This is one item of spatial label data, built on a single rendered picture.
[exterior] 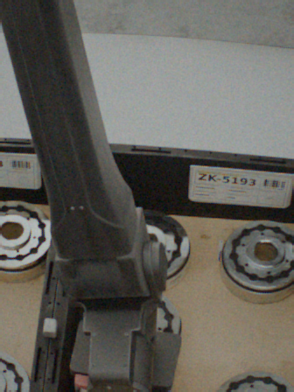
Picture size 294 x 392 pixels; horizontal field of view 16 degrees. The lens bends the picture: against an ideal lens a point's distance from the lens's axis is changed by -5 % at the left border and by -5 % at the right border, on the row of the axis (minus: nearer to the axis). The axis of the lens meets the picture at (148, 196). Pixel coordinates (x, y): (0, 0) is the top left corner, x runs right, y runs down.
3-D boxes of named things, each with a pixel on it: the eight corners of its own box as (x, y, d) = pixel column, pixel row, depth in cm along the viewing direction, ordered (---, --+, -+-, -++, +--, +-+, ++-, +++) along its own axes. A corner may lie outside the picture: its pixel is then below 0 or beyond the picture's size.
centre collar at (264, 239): (248, 234, 124) (248, 231, 124) (287, 240, 124) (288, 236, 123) (242, 268, 121) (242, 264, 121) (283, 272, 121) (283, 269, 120)
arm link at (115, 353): (160, 231, 88) (59, 237, 90) (151, 347, 81) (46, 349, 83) (183, 309, 97) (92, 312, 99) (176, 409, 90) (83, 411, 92)
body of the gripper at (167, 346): (171, 395, 100) (174, 360, 94) (69, 378, 101) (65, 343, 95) (181, 343, 104) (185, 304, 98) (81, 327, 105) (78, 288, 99)
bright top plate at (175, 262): (107, 207, 127) (107, 204, 127) (193, 218, 127) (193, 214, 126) (94, 275, 121) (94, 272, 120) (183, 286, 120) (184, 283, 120)
